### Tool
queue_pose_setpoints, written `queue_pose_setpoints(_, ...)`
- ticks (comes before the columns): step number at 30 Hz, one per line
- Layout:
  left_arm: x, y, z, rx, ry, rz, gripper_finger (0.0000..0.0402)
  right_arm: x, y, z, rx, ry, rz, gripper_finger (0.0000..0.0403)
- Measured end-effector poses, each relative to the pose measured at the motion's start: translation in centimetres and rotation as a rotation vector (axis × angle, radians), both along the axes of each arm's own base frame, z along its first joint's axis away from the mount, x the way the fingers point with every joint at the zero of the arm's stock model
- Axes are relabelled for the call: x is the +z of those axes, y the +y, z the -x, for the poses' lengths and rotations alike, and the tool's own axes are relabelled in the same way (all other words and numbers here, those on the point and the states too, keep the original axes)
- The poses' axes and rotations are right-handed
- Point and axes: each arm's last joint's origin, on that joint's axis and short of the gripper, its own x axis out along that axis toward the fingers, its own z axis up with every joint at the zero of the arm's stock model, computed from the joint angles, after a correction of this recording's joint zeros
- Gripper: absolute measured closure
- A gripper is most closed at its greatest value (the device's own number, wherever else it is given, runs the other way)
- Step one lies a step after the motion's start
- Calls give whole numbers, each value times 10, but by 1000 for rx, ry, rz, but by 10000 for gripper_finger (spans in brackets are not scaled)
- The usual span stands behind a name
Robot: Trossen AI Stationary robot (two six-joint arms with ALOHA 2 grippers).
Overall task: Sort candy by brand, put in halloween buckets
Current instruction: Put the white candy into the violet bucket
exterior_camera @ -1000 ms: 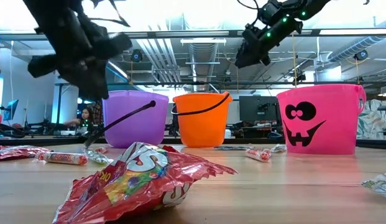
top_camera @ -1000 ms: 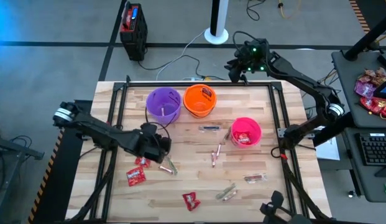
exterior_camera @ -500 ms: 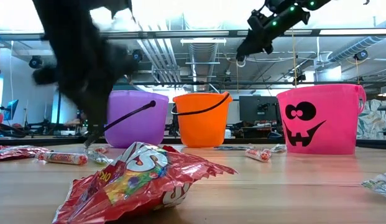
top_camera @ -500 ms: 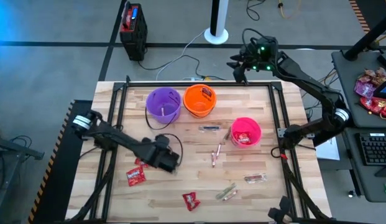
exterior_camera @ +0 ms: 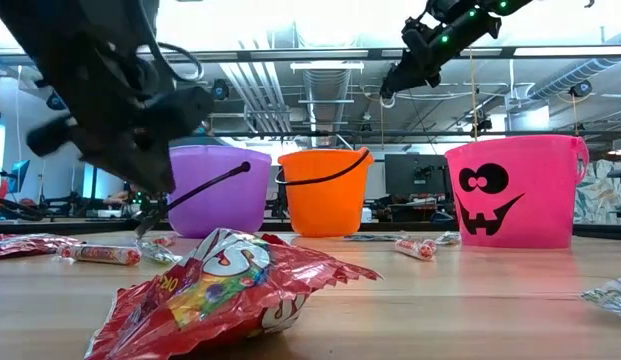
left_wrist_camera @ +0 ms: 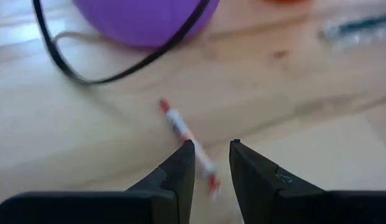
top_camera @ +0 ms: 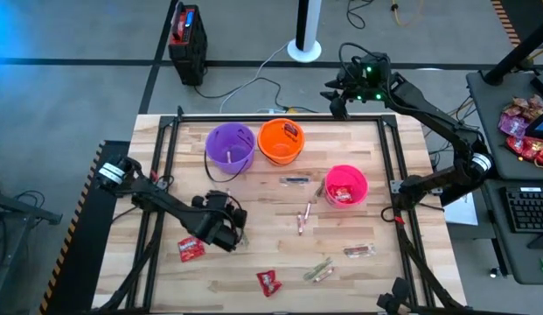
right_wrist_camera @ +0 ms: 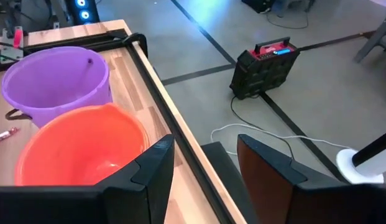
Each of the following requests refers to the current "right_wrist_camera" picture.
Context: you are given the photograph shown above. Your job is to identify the orange plastic halloween bucket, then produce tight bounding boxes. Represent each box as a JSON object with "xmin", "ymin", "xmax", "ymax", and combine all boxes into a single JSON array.
[{"xmin": 14, "ymin": 103, "xmax": 150, "ymax": 187}]

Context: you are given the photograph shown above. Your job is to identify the black pole white round base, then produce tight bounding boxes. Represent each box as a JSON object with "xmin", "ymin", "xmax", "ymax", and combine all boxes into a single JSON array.
[{"xmin": 335, "ymin": 129, "xmax": 386, "ymax": 185}]

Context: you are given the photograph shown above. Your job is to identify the black floor cable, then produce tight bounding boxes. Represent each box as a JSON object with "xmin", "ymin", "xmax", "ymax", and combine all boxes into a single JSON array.
[
  {"xmin": 229, "ymin": 95, "xmax": 296, "ymax": 161},
  {"xmin": 265, "ymin": 11, "xmax": 310, "ymax": 30}
]

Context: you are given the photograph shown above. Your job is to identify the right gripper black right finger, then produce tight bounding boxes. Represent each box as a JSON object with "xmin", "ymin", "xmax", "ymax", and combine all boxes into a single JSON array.
[{"xmin": 237, "ymin": 133, "xmax": 386, "ymax": 224}]

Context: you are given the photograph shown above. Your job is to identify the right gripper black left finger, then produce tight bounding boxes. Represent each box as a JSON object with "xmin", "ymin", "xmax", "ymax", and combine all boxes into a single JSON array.
[{"xmin": 0, "ymin": 133, "xmax": 176, "ymax": 224}]

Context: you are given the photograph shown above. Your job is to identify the grey furniture leg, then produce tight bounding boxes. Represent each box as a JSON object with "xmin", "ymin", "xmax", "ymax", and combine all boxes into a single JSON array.
[{"xmin": 353, "ymin": 14, "xmax": 386, "ymax": 64}]

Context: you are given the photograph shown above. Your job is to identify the purple plastic halloween bucket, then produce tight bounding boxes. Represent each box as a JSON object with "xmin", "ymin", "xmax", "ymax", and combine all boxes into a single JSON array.
[{"xmin": 0, "ymin": 45, "xmax": 114, "ymax": 129}]

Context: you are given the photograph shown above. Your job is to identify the white floor cable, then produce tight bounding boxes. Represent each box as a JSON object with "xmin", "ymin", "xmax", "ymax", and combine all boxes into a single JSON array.
[{"xmin": 210, "ymin": 123, "xmax": 354, "ymax": 156}]

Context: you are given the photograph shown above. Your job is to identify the red and black tool case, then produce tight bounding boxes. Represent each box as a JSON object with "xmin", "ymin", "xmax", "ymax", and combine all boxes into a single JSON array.
[{"xmin": 229, "ymin": 36, "xmax": 301, "ymax": 101}]

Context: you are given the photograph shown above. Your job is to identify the red handled clamp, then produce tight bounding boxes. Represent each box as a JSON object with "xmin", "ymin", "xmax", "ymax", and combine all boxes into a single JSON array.
[{"xmin": 12, "ymin": 26, "xmax": 24, "ymax": 49}]

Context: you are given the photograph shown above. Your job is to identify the computer tower blue fans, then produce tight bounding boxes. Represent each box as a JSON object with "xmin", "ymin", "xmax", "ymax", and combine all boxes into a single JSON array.
[{"xmin": 64, "ymin": 0, "xmax": 101, "ymax": 26}]

